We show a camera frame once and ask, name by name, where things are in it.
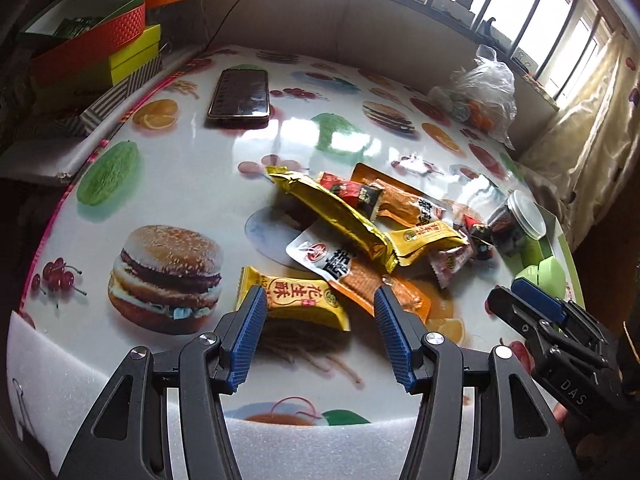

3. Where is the yellow snack packet green logo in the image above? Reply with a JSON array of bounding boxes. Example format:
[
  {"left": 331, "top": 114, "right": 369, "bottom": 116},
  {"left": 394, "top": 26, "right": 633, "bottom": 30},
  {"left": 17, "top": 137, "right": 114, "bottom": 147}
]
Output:
[{"left": 387, "top": 221, "right": 468, "bottom": 267}]

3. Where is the red black snack packet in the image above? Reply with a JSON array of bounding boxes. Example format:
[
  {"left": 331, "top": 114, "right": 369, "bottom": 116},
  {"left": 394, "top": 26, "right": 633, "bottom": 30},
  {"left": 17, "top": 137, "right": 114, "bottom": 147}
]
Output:
[{"left": 319, "top": 172, "right": 386, "bottom": 220}]

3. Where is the small white red packet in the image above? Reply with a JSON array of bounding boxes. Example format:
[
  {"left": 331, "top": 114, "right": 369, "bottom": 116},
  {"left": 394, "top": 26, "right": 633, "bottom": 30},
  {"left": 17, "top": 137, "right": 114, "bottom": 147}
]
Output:
[{"left": 429, "top": 246, "right": 473, "bottom": 288}]

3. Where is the yellow-green box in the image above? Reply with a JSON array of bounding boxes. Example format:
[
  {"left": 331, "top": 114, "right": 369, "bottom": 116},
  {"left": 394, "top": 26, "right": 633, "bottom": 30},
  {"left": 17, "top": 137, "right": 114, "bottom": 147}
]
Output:
[{"left": 35, "top": 24, "right": 162, "bottom": 106}]

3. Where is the small red black candy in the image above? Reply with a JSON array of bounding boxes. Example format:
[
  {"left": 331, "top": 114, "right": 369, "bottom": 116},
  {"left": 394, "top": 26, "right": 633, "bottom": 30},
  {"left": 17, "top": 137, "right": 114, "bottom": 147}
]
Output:
[{"left": 457, "top": 212, "right": 496, "bottom": 261}]

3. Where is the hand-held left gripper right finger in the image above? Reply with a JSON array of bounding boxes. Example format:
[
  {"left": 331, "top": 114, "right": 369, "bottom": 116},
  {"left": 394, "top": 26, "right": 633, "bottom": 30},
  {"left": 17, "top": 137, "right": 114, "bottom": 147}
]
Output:
[{"left": 374, "top": 285, "right": 583, "bottom": 480}]

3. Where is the long gold snack packet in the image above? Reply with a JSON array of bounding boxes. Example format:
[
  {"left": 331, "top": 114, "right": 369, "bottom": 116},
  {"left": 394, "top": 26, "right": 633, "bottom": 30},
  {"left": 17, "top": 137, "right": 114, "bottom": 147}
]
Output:
[{"left": 265, "top": 166, "right": 398, "bottom": 273}]

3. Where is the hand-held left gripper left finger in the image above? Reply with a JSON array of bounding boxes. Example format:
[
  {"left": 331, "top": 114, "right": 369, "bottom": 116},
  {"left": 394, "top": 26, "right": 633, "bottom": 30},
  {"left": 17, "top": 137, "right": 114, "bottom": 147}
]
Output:
[{"left": 57, "top": 285, "right": 268, "bottom": 480}]

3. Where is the clear jar of dark snacks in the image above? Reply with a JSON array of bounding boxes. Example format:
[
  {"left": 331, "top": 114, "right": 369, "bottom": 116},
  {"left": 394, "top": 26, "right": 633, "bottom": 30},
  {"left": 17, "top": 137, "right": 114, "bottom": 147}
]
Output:
[{"left": 487, "top": 191, "right": 546, "bottom": 256}]

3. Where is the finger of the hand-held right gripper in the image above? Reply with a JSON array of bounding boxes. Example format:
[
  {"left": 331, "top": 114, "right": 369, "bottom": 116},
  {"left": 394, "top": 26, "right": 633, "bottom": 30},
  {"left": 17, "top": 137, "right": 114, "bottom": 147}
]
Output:
[
  {"left": 511, "top": 279, "right": 608, "bottom": 361},
  {"left": 487, "top": 286, "right": 558, "bottom": 356}
]

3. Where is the black cable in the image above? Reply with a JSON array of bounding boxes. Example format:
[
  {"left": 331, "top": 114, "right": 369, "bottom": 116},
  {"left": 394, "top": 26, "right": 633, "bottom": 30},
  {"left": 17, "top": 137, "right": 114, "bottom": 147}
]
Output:
[{"left": 205, "top": 0, "right": 261, "bottom": 56}]

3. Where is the clear plastic bag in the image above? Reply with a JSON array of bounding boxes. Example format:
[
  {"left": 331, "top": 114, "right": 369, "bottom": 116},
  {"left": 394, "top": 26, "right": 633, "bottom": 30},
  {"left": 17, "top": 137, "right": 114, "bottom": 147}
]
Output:
[{"left": 427, "top": 45, "right": 518, "bottom": 148}]

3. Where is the green round container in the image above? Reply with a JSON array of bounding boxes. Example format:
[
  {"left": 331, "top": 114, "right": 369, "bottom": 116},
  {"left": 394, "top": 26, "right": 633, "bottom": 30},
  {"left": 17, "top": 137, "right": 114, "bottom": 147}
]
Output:
[{"left": 512, "top": 255, "right": 566, "bottom": 293}]

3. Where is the yellow peanut crisp packet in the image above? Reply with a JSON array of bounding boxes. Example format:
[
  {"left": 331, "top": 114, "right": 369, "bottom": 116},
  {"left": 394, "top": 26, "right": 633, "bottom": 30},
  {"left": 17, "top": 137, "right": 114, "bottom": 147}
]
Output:
[{"left": 237, "top": 266, "right": 351, "bottom": 332}]

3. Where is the orange dried tofu packet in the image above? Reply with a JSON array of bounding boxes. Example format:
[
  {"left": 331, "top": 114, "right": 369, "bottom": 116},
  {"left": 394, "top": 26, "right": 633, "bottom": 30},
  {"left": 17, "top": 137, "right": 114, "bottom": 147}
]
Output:
[
  {"left": 286, "top": 225, "right": 432, "bottom": 323},
  {"left": 350, "top": 162, "right": 448, "bottom": 228}
]

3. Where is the white foam sheet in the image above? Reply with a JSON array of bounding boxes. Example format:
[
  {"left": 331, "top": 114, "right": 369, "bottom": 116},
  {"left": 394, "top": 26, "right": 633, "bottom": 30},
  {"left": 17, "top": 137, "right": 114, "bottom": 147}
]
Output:
[{"left": 5, "top": 310, "right": 501, "bottom": 480}]

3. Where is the grey striped box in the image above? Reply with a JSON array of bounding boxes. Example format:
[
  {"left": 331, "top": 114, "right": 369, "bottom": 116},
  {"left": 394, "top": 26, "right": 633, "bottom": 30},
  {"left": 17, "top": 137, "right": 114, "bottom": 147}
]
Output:
[{"left": 50, "top": 55, "right": 163, "bottom": 136}]

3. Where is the food print tablecloth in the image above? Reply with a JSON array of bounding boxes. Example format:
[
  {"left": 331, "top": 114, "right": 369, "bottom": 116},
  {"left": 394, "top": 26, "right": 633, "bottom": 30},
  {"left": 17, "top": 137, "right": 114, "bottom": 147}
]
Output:
[{"left": 10, "top": 45, "right": 586, "bottom": 426}]

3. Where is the beige curtain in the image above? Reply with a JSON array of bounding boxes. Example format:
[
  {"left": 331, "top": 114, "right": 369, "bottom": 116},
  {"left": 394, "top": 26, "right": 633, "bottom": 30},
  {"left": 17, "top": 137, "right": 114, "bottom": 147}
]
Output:
[{"left": 520, "top": 25, "right": 640, "bottom": 256}]

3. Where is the green white tray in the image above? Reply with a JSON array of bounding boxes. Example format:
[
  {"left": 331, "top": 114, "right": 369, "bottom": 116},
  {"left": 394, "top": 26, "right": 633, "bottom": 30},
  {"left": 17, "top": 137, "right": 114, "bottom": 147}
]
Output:
[{"left": 500, "top": 205, "right": 586, "bottom": 311}]

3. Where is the black smartphone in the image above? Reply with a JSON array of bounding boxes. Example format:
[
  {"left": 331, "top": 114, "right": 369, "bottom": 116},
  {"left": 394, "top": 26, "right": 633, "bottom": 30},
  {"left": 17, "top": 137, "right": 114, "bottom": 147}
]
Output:
[{"left": 206, "top": 67, "right": 272, "bottom": 122}]

